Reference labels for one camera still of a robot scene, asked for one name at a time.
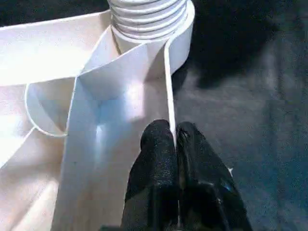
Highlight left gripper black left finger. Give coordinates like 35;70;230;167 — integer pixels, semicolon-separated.
121;119;180;231

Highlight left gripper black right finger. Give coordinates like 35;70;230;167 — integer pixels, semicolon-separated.
175;121;253;231

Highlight white plastic table leg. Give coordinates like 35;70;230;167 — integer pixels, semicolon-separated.
109;0;191;41

